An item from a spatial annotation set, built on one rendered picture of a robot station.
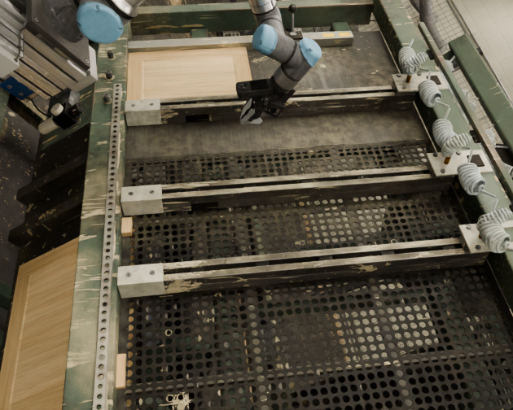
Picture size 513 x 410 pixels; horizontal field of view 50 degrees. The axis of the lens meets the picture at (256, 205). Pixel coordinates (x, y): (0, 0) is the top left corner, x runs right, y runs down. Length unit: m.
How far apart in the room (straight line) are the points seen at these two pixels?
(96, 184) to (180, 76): 0.65
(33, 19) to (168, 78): 0.77
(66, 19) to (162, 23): 0.99
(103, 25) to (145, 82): 0.77
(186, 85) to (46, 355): 1.10
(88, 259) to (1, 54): 0.59
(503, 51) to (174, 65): 6.12
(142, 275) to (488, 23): 7.19
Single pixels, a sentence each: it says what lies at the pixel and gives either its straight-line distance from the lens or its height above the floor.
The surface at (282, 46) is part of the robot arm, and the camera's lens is 1.61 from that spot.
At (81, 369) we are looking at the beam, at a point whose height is 0.84.
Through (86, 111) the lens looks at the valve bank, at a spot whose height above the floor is 0.78.
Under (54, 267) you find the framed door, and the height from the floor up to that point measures 0.44.
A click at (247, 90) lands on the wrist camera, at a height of 1.41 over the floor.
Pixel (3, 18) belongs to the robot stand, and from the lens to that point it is 1.71.
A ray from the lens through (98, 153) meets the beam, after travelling 1.96.
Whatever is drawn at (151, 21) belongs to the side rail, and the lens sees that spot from 2.64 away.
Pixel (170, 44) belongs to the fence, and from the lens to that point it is 2.42.
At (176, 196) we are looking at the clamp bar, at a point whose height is 1.07.
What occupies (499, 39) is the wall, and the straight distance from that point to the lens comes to 8.12.
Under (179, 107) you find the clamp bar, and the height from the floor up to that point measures 1.09.
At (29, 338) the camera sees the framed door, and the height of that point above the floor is 0.37.
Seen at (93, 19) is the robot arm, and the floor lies 1.20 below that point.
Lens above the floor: 1.81
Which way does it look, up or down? 18 degrees down
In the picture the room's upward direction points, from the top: 66 degrees clockwise
